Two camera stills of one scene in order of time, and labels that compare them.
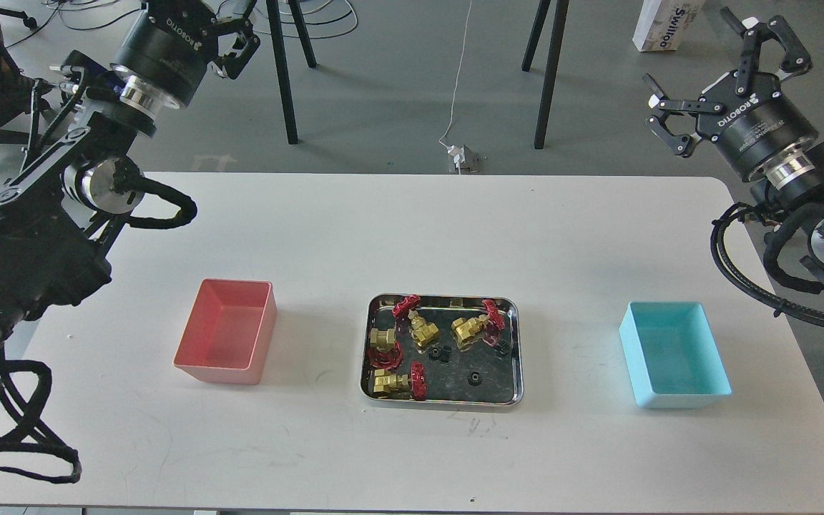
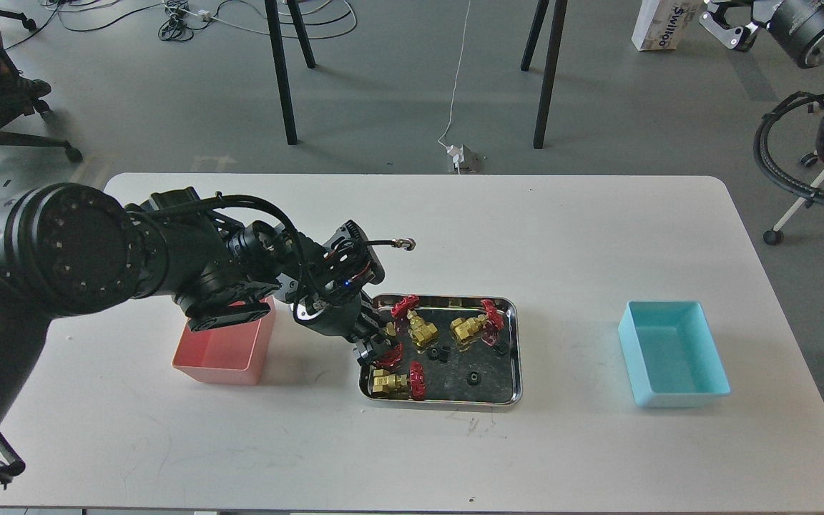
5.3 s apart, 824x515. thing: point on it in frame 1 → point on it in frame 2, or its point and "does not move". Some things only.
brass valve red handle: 385,353 does not move
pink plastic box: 228,334 does not move
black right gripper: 759,127 → 801,27
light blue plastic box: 672,355 does not move
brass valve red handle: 421,332 does not move
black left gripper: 170,43 → 337,305
